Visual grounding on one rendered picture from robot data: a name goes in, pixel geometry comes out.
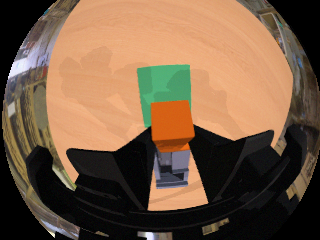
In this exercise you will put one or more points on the orange rectangular block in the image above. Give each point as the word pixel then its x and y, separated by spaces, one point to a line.
pixel 172 125

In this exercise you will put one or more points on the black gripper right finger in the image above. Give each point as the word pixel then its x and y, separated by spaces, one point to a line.
pixel 218 158

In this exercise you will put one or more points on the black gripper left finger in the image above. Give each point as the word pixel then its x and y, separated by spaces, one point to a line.
pixel 131 166

